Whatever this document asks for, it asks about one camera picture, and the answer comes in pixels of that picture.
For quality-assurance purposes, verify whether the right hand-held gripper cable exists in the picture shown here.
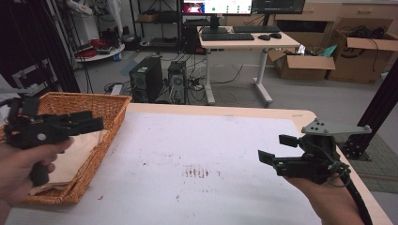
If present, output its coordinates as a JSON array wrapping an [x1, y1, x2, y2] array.
[[325, 160, 374, 225]]

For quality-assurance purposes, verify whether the red cable coil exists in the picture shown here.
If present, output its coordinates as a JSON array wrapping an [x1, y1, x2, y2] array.
[[89, 38, 109, 49], [75, 48, 99, 59]]

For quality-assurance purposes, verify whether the peach cartoon cat shirt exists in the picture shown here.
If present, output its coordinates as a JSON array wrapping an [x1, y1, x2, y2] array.
[[29, 128, 110, 197]]

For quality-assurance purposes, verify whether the black metal post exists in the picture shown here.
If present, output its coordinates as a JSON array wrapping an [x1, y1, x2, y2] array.
[[341, 58, 398, 161]]

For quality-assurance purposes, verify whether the dark computer monitor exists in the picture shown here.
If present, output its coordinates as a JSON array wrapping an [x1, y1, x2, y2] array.
[[251, 0, 306, 26]]

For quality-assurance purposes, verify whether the grey computer tower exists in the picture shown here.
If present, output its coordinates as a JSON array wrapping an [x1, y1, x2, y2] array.
[[167, 60, 188, 105]]

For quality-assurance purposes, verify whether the brown wicker basket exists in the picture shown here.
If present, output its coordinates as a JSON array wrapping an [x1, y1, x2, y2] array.
[[0, 91, 133, 206]]

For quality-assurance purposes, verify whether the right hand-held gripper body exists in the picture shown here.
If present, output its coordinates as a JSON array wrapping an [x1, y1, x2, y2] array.
[[272, 117, 374, 186]]

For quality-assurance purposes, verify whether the large cardboard box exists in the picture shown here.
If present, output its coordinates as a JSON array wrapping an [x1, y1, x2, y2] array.
[[325, 17, 398, 85]]

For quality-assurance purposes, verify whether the black shelf unit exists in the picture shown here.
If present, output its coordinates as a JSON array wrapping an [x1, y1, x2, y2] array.
[[129, 0, 184, 53]]

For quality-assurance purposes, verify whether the black computer tower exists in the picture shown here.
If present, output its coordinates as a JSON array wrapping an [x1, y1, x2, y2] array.
[[129, 55, 164, 104]]

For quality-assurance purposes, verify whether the round white table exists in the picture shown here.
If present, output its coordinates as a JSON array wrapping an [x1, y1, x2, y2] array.
[[75, 42, 126, 63]]

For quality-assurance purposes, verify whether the power strip with plugs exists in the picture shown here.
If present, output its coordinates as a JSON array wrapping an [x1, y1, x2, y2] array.
[[187, 77, 207, 92]]

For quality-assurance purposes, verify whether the open cardboard box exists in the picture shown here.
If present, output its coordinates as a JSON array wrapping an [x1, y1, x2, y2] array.
[[268, 49, 336, 82]]

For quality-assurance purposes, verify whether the bright computer monitor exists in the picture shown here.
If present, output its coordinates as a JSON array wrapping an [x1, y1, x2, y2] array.
[[182, 0, 253, 16]]

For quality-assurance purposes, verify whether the teal plastic packet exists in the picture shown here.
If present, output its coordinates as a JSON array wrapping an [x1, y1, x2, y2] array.
[[317, 44, 339, 58]]

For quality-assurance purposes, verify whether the white cloth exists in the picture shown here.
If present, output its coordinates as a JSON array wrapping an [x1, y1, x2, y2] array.
[[0, 74, 21, 97]]

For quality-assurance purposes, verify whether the aluminium frame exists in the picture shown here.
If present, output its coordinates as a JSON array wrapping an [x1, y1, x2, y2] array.
[[11, 58, 59, 92]]

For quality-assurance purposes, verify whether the person's left hand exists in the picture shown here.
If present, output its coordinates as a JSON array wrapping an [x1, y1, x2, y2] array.
[[0, 137, 75, 210]]

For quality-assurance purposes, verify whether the black keyboard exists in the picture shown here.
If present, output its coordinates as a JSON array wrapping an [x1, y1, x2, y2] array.
[[233, 24, 282, 34], [200, 32, 255, 42]]

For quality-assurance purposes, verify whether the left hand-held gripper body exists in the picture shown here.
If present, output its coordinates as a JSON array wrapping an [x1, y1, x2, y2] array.
[[3, 93, 72, 188]]

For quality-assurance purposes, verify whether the white power strip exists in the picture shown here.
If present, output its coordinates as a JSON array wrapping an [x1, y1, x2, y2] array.
[[110, 82, 124, 96]]

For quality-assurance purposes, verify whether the black cable bundle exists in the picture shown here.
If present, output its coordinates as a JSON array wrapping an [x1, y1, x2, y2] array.
[[346, 25, 388, 40]]

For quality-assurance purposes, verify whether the person's right hand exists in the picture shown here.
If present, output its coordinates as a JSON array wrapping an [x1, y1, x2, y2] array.
[[282, 176, 355, 211]]

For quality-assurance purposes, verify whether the wooden desk with white legs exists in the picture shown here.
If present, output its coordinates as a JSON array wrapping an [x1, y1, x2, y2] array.
[[196, 25, 302, 109]]

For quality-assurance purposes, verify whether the black box with red stripe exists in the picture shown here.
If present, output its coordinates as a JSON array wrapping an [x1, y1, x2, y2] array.
[[182, 19, 208, 56]]

